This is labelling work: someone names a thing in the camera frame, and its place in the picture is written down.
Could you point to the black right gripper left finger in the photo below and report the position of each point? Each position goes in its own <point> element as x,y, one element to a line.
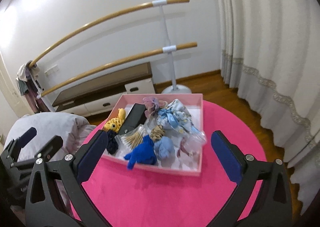
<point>45,207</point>

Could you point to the beige scrunchie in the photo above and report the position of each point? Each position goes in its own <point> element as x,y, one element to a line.
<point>157,133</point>

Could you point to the white TV cabinet brown top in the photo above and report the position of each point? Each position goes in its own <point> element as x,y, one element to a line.
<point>100,94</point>

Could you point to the black leather case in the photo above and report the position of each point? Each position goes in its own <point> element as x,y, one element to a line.
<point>135,117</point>

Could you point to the pink cardboard box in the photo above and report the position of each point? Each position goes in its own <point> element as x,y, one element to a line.
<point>186,99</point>

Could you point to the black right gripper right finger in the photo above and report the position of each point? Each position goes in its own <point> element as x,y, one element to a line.
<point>262,195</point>

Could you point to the bag of cotton swabs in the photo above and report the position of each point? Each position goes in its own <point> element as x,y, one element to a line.
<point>131,139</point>

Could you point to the clothes hanging on barre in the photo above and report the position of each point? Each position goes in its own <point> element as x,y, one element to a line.
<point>29,87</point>

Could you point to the purple fabric scrunchie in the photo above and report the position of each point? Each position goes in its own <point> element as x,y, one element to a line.
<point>153,105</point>

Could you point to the pink round table cover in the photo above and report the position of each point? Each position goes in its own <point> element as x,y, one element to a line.
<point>143,198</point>

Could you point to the upper wooden ballet bar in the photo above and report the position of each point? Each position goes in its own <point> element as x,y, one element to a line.
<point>143,6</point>

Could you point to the dark navy scrunchie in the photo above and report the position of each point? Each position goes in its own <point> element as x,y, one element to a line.
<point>112,145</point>

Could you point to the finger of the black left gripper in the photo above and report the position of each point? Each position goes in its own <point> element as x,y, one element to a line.
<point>50,148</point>
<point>13,149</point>

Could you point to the wooden ballet bar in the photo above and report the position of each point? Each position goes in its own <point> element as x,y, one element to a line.
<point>143,6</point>
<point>114,64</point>

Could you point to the royal blue knitted cloth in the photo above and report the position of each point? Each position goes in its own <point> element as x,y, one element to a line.
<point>143,154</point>

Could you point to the light blue towel cloth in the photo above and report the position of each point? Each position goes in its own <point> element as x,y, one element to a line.
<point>164,148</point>

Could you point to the clear bag with hair tie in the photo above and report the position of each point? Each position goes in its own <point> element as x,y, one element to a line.
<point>192,143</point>

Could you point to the white barre stand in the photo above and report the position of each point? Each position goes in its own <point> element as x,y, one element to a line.
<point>169,49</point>

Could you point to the white wall socket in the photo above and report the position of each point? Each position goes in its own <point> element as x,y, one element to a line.
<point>51,70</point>

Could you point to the white printed cloth blue bow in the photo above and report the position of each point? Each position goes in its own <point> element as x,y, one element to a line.
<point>175,116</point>

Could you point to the cream curtain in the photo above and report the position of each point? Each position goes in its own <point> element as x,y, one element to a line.
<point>270,53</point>

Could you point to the lower wooden ballet bar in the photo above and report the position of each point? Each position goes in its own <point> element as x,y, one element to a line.
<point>114,64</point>

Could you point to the yellow crochet toy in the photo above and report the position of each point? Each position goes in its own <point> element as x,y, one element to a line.
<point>115,123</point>

